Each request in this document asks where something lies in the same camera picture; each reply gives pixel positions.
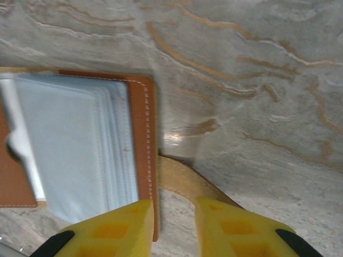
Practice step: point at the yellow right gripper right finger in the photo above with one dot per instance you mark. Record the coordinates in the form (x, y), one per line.
(235, 233)

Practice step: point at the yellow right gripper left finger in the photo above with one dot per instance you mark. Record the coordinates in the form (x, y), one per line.
(115, 233)

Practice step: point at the brown leather card holder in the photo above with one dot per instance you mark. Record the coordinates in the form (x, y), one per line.
(140, 134)

